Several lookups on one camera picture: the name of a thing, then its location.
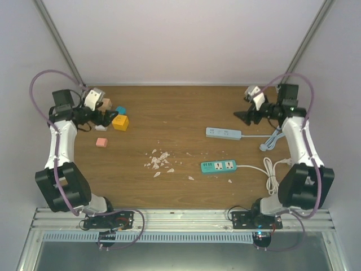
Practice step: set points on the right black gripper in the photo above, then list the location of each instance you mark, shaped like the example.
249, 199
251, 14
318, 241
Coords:
247, 114

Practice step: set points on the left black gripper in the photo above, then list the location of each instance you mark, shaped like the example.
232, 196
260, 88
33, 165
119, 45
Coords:
106, 121

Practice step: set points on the white 66W USB charger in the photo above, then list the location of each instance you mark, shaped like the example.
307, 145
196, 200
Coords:
101, 128

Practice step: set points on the yellow cube socket adapter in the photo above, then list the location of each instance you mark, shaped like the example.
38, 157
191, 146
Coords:
120, 122

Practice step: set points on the peach cube plug adapter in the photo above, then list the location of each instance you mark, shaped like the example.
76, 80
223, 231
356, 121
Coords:
107, 105

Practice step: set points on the blue square plug adapter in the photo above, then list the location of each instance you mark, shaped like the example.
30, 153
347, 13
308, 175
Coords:
121, 110

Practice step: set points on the pink small plug charger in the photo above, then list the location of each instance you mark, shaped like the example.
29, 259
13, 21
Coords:
101, 142

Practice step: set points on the light blue power strip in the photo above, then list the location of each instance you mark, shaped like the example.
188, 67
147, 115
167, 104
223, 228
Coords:
219, 133

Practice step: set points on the teal power strip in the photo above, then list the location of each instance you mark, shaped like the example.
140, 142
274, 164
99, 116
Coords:
216, 167

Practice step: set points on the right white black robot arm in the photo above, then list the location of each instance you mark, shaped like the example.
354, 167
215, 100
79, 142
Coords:
304, 188

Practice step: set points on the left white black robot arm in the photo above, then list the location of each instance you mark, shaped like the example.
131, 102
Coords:
62, 184

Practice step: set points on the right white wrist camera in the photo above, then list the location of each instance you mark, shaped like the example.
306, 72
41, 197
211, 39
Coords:
258, 96

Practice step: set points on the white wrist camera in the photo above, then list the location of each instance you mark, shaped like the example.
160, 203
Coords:
258, 96
94, 96

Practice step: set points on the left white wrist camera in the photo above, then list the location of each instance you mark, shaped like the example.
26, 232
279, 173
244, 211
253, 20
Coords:
94, 96

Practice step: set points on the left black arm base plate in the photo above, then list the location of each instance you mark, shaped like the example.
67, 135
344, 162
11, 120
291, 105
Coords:
118, 221

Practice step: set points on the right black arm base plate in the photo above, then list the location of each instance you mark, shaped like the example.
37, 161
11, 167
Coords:
242, 218

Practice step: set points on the grey slotted cable duct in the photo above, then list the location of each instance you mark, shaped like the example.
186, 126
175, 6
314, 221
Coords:
149, 237

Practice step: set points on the aluminium front rail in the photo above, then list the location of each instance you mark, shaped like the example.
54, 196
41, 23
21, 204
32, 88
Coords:
171, 220

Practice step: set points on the right aluminium corner post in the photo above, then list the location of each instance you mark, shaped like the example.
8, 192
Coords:
311, 32

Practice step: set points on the aluminium corner post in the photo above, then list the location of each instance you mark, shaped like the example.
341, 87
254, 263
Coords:
48, 21
311, 32

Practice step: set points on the left aluminium corner post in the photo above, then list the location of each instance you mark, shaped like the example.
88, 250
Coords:
48, 21

